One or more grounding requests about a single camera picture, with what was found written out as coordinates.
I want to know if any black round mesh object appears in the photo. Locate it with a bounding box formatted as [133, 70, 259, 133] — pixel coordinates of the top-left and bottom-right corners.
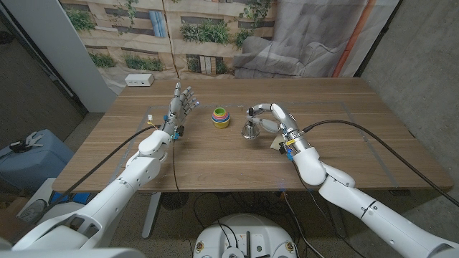
[160, 192, 190, 211]

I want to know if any blue plastic bin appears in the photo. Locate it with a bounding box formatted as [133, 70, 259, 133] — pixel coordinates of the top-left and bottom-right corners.
[0, 129, 75, 194]

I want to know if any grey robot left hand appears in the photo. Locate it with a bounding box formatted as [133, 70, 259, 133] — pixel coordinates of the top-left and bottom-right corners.
[163, 82, 200, 135]

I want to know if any white table leg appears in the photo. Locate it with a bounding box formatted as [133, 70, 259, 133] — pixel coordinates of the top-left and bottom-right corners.
[141, 191, 162, 239]

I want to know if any stack of rainbow plastic cups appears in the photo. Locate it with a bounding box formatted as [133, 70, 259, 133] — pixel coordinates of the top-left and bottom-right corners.
[211, 107, 231, 130]

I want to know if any printed fabric backdrop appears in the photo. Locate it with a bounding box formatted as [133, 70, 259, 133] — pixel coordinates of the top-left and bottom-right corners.
[59, 0, 401, 96]

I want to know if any pale yellow sponge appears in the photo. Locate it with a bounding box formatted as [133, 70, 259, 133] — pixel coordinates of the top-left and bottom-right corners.
[270, 135, 288, 153]

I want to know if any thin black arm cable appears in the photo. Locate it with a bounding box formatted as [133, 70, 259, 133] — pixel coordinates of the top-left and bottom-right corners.
[171, 138, 181, 194]
[290, 160, 340, 237]

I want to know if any white floor cable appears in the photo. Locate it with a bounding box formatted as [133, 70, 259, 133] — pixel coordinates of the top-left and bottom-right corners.
[282, 191, 318, 258]

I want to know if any white robot torso base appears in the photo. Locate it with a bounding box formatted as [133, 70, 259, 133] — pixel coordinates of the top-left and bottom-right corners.
[192, 213, 298, 258]

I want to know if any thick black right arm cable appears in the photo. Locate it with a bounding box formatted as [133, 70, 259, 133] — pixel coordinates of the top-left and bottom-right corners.
[303, 119, 459, 208]

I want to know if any black and white hand tool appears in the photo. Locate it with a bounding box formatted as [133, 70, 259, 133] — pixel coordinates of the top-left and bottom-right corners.
[9, 130, 44, 151]

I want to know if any silver bell with black handle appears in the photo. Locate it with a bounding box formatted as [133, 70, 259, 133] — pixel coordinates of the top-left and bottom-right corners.
[240, 107, 261, 140]

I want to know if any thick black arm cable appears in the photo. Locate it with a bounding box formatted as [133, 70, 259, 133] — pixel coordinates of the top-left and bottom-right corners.
[303, 119, 459, 208]
[9, 124, 162, 247]

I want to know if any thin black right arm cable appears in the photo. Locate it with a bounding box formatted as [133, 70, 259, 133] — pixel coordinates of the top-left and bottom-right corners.
[290, 160, 340, 237]

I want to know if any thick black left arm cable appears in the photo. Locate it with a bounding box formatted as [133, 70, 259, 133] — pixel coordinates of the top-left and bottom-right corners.
[9, 124, 162, 247]

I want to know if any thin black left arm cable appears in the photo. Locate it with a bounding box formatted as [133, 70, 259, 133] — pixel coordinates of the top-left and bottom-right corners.
[171, 138, 181, 194]

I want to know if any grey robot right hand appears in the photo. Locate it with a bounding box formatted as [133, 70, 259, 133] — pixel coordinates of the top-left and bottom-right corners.
[245, 102, 311, 154]

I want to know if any white power strip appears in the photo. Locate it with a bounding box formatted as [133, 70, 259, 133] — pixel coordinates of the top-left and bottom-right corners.
[124, 73, 156, 87]

